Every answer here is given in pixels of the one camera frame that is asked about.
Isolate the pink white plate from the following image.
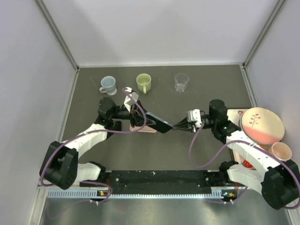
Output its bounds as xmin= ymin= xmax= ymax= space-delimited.
xmin=240 ymin=107 xmax=285 ymax=145

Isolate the white tray with strawberries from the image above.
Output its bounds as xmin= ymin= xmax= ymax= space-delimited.
xmin=227 ymin=109 xmax=256 ymax=170

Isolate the green mug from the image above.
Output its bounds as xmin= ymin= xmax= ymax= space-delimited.
xmin=136 ymin=74 xmax=151 ymax=94

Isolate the light blue cable duct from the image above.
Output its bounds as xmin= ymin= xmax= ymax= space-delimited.
xmin=47 ymin=187 xmax=228 ymax=199

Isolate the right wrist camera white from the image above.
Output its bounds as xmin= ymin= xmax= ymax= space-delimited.
xmin=187 ymin=109 xmax=202 ymax=128

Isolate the pink mug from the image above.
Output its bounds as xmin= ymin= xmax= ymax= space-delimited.
xmin=270 ymin=142 xmax=292 ymax=161

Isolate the orange patterned bowl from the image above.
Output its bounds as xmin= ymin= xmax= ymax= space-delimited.
xmin=259 ymin=144 xmax=268 ymax=151

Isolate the light blue footed cup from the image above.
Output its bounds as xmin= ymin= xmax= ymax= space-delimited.
xmin=99 ymin=76 xmax=117 ymax=96

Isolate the clear glass tumbler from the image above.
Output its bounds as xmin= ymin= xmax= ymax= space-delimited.
xmin=174 ymin=73 xmax=189 ymax=92

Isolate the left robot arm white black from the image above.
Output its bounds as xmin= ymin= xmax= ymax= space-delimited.
xmin=39 ymin=95 xmax=148 ymax=190

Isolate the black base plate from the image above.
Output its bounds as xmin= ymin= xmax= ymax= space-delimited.
xmin=79 ymin=170 xmax=248 ymax=195

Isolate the dark phone blue edge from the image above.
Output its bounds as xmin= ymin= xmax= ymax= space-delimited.
xmin=146 ymin=112 xmax=173 ymax=134

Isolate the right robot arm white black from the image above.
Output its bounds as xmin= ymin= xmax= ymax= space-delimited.
xmin=173 ymin=99 xmax=300 ymax=210

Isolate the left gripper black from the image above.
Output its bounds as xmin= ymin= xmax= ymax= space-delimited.
xmin=111 ymin=101 xmax=157 ymax=128

